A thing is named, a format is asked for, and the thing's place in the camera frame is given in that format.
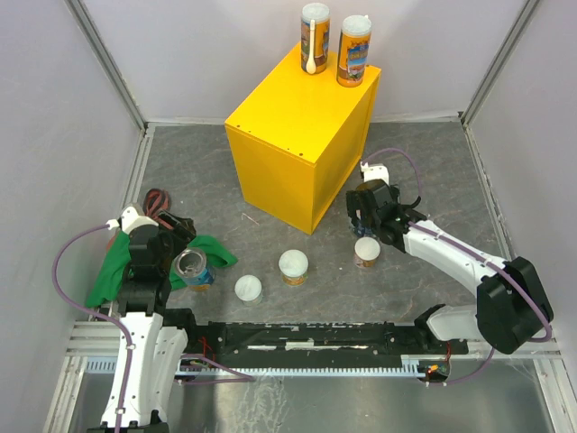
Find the small can white lid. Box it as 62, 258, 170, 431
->
353, 237, 380, 268

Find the blue yellow can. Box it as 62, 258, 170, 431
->
336, 14, 372, 88

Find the tall can with white spoon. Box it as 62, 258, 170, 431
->
300, 3, 330, 75

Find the blue soup can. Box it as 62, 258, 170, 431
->
353, 226, 374, 238

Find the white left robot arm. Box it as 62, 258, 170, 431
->
87, 205, 199, 432

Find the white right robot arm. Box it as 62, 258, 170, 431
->
346, 180, 554, 355

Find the open blue tin can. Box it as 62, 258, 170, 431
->
170, 247, 215, 291

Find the green cloth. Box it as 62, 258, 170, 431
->
86, 232, 238, 309

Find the small jar white lid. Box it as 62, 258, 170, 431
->
234, 274, 262, 306

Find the yellow wooden cabinet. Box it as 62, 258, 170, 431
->
224, 45, 381, 235

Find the yellow can white lid middle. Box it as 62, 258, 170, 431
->
279, 249, 308, 286

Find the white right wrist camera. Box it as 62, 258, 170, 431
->
360, 162, 389, 183

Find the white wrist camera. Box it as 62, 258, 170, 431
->
105, 203, 159, 235
360, 162, 389, 183

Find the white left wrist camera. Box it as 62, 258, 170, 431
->
105, 203, 159, 235

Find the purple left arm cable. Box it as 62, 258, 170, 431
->
52, 220, 134, 428

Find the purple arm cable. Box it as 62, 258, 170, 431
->
364, 147, 554, 389
52, 220, 134, 428

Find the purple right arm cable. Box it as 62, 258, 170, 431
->
364, 147, 554, 389

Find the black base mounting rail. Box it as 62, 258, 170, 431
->
186, 319, 469, 371

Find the light blue cable duct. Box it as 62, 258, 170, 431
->
86, 356, 426, 379

